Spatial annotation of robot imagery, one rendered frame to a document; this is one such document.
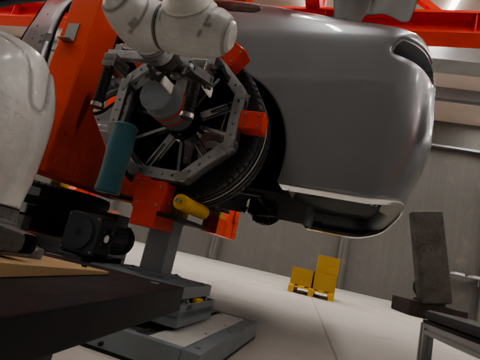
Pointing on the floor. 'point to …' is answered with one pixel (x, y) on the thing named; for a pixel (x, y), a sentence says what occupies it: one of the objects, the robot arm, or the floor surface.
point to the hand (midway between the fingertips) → (189, 89)
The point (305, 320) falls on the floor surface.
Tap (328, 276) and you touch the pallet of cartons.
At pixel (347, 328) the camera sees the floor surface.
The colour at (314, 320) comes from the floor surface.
